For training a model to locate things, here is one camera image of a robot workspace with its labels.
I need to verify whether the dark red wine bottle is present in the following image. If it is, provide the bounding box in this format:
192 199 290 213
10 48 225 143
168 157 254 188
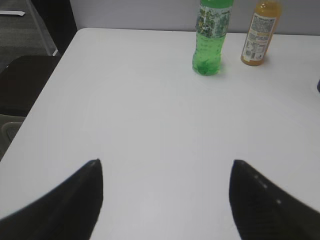
317 80 320 93

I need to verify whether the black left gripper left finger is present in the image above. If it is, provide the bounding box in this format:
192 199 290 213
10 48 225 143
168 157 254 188
0 159 104 240

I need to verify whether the orange juice bottle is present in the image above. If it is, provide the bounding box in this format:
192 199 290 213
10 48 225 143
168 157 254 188
241 0 282 66

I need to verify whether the green plastic soda bottle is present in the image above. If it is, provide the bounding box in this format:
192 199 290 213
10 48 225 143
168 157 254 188
192 0 234 76

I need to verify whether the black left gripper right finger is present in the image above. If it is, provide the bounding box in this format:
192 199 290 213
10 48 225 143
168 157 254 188
228 159 320 240

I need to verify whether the black office chair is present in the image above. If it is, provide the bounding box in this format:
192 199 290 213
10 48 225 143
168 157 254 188
0 55 61 117

